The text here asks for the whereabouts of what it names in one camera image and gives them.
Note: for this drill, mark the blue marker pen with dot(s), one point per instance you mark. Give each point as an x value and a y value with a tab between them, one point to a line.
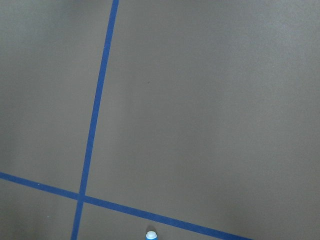
151	235

